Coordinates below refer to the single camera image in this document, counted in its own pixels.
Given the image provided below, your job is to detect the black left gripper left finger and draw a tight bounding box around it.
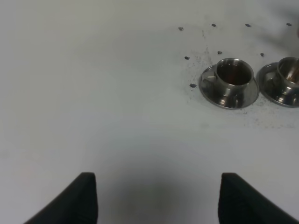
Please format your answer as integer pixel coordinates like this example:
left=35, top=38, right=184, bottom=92
left=26, top=172, right=97, bottom=224

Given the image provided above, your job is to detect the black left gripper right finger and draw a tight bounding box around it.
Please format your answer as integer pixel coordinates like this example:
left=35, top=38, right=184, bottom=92
left=218, top=173, right=299, bottom=224

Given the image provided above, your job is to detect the left stainless steel saucer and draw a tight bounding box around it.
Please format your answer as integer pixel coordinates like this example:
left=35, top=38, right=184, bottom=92
left=198, top=65, right=260, bottom=110

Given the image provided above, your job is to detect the stainless steel saucer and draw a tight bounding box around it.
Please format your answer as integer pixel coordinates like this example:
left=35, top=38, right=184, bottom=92
left=256, top=62, right=299, bottom=108
left=198, top=65, right=260, bottom=110

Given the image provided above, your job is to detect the right stainless steel saucer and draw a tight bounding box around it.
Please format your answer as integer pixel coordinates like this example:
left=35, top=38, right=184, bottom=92
left=256, top=62, right=299, bottom=108

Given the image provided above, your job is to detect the left stainless steel teacup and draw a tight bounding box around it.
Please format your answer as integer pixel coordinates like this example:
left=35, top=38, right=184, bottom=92
left=201, top=58, right=254, bottom=96

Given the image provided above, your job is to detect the stainless steel teacup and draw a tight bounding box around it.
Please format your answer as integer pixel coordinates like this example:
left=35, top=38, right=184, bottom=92
left=277, top=57, right=299, bottom=94
left=201, top=58, right=254, bottom=96

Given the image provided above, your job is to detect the right stainless steel teacup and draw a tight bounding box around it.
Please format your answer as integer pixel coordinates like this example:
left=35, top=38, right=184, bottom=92
left=277, top=57, right=299, bottom=94

